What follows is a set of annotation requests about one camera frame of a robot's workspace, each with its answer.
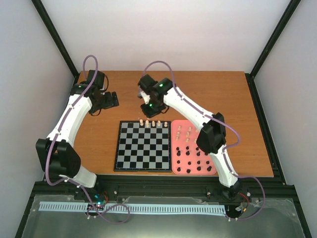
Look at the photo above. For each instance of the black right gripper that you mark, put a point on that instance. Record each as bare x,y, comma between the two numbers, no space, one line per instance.
149,114

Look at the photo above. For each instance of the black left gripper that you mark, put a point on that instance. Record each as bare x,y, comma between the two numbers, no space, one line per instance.
109,103

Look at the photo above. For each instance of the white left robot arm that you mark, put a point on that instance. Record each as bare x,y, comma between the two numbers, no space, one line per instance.
56,152

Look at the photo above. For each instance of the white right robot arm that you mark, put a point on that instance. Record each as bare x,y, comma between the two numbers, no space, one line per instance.
211,139

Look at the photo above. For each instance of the black white chessboard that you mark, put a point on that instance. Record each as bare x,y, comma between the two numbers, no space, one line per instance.
143,149

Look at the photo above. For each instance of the pink piece tray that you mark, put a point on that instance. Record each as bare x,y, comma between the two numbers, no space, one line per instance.
194,161

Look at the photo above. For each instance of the black aluminium frame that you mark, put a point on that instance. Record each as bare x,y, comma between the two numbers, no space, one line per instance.
168,186

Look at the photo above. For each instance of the light blue cable duct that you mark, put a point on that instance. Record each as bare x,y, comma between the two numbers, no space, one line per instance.
136,209

